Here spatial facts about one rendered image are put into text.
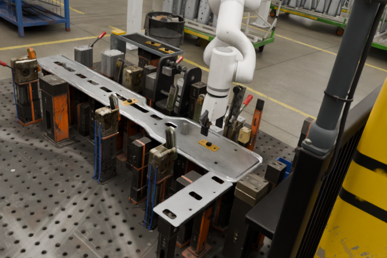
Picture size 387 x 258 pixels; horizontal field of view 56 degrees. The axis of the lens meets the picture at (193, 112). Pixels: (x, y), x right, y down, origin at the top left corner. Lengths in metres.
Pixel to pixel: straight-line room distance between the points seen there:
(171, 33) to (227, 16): 3.12
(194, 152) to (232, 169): 0.16
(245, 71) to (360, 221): 0.77
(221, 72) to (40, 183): 0.94
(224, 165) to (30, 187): 0.83
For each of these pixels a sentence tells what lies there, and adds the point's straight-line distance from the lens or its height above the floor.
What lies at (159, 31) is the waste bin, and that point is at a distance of 4.43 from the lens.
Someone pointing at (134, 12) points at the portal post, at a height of 0.52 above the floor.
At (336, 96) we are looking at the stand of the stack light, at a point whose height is 1.62.
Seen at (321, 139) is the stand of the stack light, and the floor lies 1.57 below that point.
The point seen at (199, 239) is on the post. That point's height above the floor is 0.79.
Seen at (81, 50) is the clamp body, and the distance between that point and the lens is 2.15.
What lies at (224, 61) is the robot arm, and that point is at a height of 1.36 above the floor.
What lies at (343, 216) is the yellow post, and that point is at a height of 1.40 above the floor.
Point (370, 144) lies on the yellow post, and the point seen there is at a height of 1.53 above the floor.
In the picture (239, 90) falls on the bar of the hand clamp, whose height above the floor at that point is 1.21.
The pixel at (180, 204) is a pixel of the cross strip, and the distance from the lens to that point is 1.14.
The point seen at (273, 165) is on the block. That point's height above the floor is 1.08.
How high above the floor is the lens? 1.76
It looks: 27 degrees down
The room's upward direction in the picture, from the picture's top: 8 degrees clockwise
